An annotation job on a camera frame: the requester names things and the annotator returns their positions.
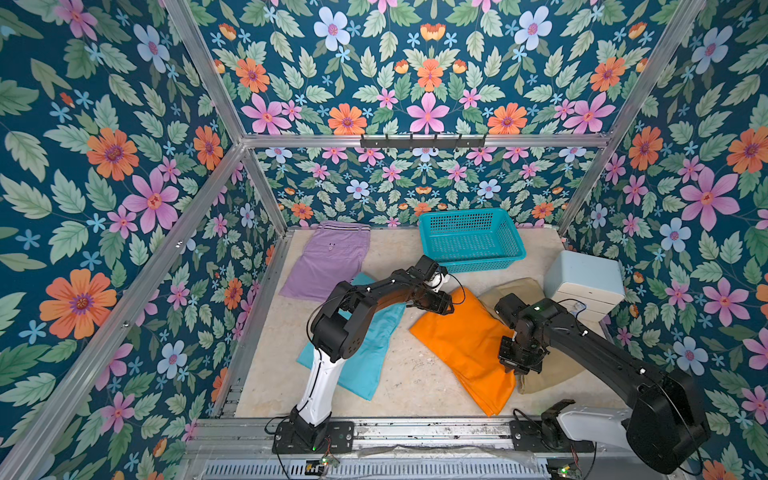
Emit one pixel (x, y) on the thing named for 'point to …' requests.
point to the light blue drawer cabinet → (584, 287)
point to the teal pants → (360, 372)
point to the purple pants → (334, 254)
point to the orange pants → (470, 337)
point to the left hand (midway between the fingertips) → (448, 309)
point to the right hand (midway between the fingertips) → (505, 367)
